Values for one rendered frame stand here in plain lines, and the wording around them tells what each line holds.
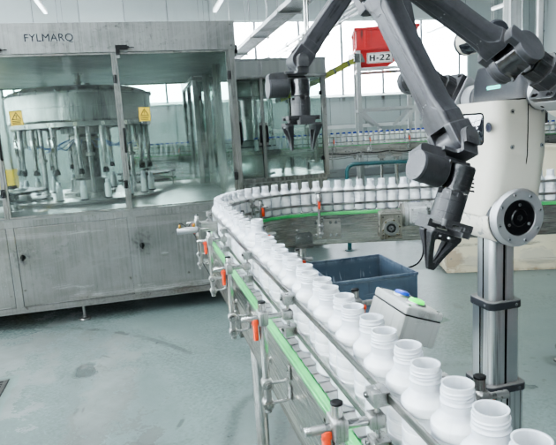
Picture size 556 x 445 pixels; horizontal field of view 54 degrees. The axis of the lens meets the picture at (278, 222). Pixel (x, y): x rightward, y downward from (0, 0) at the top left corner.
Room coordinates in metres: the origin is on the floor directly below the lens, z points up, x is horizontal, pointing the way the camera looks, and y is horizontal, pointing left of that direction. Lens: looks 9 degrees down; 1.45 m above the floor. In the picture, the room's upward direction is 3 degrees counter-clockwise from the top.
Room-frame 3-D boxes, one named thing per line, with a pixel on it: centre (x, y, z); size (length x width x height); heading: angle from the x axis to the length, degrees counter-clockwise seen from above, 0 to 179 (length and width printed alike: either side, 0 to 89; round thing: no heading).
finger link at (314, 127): (1.64, -0.10, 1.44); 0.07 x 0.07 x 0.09; 14
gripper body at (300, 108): (1.64, -0.09, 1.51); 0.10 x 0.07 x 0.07; 104
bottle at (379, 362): (0.74, -0.14, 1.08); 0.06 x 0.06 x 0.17
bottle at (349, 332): (0.86, -0.11, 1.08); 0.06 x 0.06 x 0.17
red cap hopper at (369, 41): (8.24, -1.69, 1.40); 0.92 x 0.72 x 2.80; 85
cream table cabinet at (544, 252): (5.41, -2.16, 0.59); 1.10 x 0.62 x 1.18; 85
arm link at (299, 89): (1.64, -0.08, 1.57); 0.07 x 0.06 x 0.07; 105
